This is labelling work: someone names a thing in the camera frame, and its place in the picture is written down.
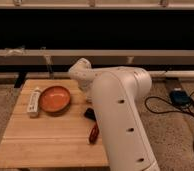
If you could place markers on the white remote control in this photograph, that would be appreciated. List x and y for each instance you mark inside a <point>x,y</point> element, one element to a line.
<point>33,107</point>

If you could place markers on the metal rail frame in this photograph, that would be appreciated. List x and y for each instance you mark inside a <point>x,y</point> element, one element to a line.
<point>37,57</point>

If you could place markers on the black rectangular block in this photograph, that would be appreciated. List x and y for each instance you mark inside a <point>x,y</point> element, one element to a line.
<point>89,113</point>

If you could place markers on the blue power adapter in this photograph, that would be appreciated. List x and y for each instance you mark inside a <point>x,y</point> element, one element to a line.
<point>179,97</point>

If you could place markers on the orange bowl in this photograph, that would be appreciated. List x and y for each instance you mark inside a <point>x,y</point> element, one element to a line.
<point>54,99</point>

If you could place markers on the red brown sausage toy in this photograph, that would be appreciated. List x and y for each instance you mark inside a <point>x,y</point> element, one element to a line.
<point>94,134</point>

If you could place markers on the black table leg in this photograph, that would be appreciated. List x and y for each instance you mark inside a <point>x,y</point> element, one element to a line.
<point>20,79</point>

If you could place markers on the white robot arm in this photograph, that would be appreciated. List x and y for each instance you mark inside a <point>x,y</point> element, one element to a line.
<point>113,92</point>

